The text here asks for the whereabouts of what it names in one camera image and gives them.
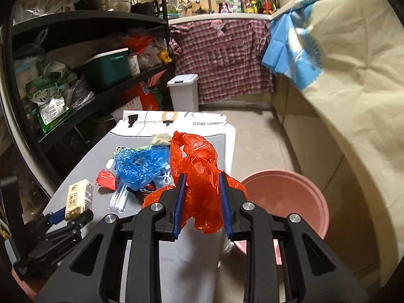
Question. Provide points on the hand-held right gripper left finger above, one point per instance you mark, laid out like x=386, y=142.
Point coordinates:
x=179, y=214

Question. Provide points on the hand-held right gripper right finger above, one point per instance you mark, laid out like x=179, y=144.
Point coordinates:
x=225, y=214

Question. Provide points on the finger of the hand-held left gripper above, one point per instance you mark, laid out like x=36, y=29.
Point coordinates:
x=56, y=217
x=83, y=221

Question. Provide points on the beige drink carton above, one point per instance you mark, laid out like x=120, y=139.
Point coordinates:
x=79, y=197

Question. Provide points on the red snack wrapper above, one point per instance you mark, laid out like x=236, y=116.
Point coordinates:
x=105, y=180

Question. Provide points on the red plastic bag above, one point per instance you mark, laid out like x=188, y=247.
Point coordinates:
x=202, y=164

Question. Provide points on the pink plastic basin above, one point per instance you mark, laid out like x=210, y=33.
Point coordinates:
x=284, y=202

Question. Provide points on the white lidded trash bin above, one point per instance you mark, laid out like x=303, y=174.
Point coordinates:
x=184, y=96

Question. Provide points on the blue plastic bag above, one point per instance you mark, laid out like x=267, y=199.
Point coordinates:
x=139, y=167

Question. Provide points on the grey padded mat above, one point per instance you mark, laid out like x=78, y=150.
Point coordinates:
x=104, y=145

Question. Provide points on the white crumpled tissue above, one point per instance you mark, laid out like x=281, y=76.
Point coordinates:
x=161, y=138

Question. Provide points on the white printed sheet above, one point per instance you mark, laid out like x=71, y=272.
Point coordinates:
x=189, y=120

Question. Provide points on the green food bag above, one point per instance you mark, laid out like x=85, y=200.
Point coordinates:
x=47, y=101

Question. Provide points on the orange rice bag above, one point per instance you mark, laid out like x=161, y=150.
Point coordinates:
x=150, y=101

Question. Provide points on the clear bag of dark food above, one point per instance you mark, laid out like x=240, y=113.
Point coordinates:
x=79, y=93

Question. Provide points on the red plaid shirt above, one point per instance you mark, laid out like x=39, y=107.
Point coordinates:
x=221, y=69

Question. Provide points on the green storage box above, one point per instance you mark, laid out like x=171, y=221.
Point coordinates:
x=104, y=72

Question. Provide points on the white label jar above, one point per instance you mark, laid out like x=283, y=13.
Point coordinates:
x=134, y=64

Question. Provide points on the yellow toy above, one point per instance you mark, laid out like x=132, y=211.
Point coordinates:
x=164, y=56

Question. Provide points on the red bag on shelf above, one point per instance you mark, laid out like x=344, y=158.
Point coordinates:
x=137, y=42

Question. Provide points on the cream and blue cloth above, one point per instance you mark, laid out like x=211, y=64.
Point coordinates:
x=353, y=69

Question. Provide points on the black shelf rack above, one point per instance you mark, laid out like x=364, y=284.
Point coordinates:
x=94, y=19

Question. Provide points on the pink bottle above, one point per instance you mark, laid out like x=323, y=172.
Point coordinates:
x=224, y=8

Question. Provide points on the black spice rack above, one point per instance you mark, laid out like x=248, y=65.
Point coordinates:
x=258, y=3

